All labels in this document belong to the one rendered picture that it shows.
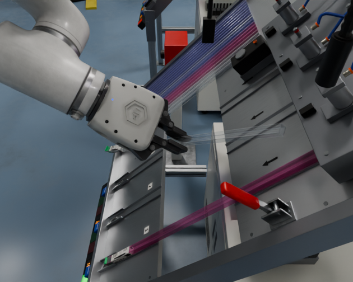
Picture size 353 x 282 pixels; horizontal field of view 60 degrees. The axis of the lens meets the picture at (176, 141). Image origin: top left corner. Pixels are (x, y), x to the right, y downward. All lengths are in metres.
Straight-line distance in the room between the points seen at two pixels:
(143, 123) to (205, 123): 1.63
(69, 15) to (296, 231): 0.43
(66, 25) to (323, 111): 0.37
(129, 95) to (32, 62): 0.14
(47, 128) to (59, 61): 1.77
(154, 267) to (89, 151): 1.46
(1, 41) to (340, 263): 0.88
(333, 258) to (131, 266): 0.54
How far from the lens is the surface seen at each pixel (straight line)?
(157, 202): 0.66
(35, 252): 1.68
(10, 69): 0.47
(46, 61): 0.47
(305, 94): 0.45
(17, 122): 2.37
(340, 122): 0.39
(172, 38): 1.39
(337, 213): 0.40
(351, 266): 0.95
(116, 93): 0.49
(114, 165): 0.89
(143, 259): 0.63
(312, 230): 0.40
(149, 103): 0.50
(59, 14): 0.51
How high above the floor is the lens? 1.40
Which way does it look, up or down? 45 degrees down
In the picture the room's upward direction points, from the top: straight up
